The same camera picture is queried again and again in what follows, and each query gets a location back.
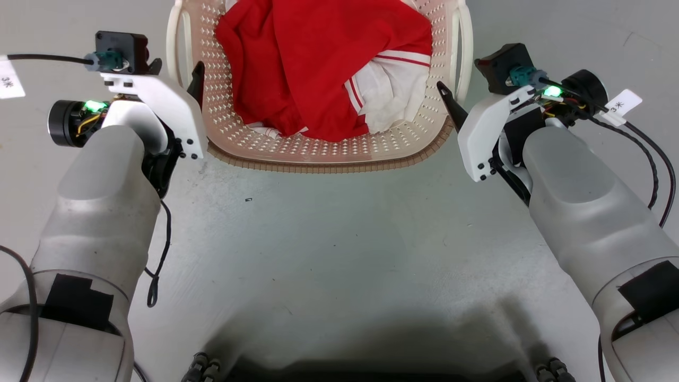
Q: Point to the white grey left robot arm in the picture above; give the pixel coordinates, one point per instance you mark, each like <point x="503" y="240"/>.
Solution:
<point x="101" y="212"/>

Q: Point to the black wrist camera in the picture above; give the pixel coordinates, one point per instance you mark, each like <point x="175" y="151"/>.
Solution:
<point x="119" y="50"/>
<point x="504" y="66"/>

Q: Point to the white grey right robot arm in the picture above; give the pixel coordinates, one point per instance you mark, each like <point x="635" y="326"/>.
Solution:
<point x="583" y="201"/>

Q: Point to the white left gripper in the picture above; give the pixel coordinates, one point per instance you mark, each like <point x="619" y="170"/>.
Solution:
<point x="170" y="106"/>

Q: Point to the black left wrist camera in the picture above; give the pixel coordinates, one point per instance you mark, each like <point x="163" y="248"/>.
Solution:
<point x="119" y="50"/>

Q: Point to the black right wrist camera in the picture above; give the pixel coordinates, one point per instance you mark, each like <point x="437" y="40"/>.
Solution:
<point x="504" y="66"/>

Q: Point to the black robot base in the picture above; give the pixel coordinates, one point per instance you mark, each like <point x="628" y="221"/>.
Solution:
<point x="371" y="371"/>

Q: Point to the beige plastic laundry basket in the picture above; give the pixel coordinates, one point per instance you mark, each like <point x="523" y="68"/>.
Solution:
<point x="329" y="151"/>

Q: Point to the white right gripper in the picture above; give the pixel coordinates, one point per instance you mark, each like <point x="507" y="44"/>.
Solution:
<point x="482" y="132"/>

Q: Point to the white garment with red stripes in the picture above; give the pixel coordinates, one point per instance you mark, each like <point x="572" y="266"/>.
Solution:
<point x="392" y="90"/>

